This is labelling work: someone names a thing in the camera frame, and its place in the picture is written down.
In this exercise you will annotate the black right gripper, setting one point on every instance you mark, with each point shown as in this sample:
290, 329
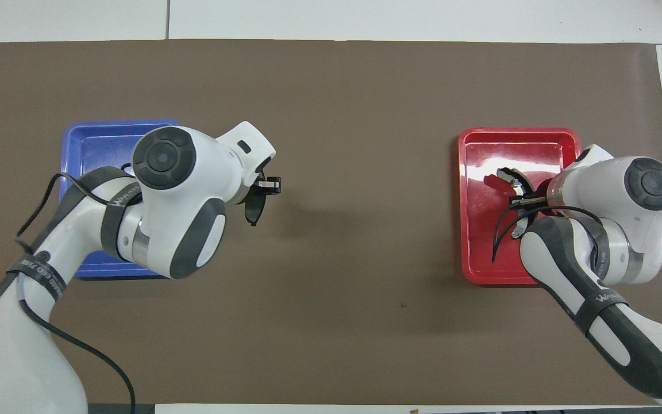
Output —
541, 192

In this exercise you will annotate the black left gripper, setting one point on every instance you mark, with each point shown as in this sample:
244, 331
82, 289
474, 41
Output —
256, 181

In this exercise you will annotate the dark brake pad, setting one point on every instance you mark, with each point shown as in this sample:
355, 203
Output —
254, 210

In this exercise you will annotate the curved brake shoe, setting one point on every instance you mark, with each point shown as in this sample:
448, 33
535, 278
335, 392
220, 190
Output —
506, 174

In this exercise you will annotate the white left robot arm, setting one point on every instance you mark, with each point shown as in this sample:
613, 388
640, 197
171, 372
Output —
181, 190

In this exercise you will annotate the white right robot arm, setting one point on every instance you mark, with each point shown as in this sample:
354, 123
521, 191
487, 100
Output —
624, 230

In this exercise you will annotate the red plastic tray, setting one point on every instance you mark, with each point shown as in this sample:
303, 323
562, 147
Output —
480, 241

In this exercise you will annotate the brown table mat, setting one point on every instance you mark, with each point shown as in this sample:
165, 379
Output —
354, 115

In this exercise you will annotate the blue plastic tray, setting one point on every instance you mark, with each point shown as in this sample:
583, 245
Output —
98, 141

